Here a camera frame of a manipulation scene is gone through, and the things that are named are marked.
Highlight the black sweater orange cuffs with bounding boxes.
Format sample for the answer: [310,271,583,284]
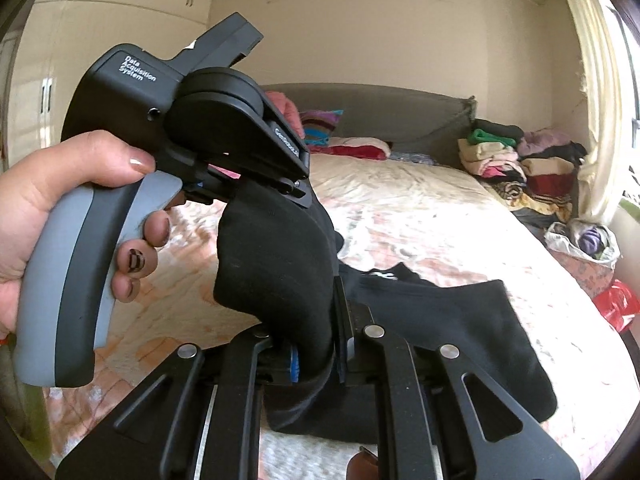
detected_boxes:
[214,181,558,443]

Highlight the left pile folded clothes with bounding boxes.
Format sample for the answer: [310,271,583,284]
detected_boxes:
[458,119,526,186]

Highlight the pile folded clothes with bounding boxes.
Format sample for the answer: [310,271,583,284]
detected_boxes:
[458,119,526,186]
[483,129,587,234]

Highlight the right pile folded clothes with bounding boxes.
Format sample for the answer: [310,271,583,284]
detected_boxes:
[483,129,587,234]

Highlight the floral basket with clothes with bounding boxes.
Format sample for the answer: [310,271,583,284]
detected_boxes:
[544,219,620,298]

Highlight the person's right hand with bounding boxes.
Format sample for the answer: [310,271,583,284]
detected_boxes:
[346,451,378,480]

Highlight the person's left hand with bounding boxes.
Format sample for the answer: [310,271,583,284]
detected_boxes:
[1,130,170,339]

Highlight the striped colourful pillow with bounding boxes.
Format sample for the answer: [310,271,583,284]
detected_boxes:
[300,110,344,148]

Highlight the red and white folded cloth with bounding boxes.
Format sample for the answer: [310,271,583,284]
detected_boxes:
[308,136,390,160]

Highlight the pink quilted duvet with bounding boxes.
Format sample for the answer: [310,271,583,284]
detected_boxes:
[265,90,305,140]

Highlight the peach white floral bedspread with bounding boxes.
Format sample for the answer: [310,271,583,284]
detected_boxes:
[46,155,639,476]

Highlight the grey padded headboard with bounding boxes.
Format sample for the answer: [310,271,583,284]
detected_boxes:
[267,82,477,169]

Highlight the cream built-in wardrobe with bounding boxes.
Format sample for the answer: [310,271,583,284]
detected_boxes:
[6,0,210,165]

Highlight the red plastic bag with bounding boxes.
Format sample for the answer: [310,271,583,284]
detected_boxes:
[593,278,640,333]

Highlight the cream window curtain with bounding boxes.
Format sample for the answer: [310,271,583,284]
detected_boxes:
[567,0,639,224]

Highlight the green window sill cover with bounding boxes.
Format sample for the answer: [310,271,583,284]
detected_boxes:
[620,197,640,223]

